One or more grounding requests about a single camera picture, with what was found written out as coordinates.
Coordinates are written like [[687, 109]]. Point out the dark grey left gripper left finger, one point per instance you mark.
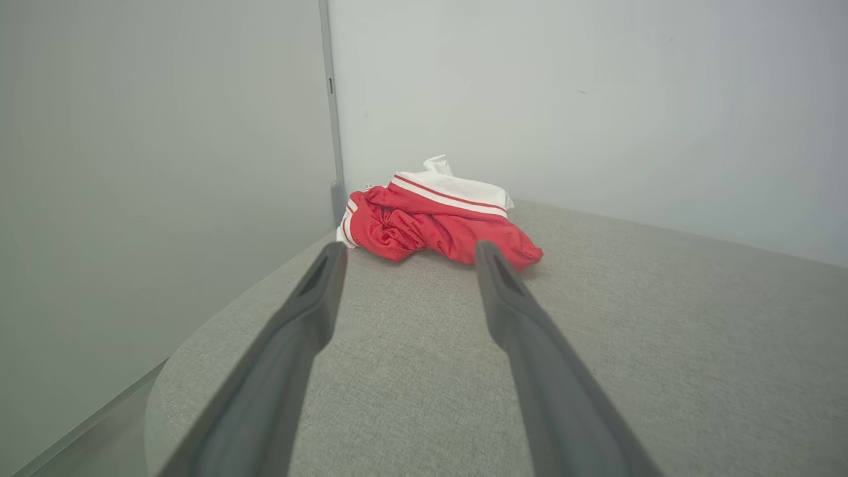
[[291, 344]]

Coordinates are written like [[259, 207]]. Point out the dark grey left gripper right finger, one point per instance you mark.
[[536, 371]]

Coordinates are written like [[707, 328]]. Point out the red and white garment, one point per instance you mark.
[[424, 225]]

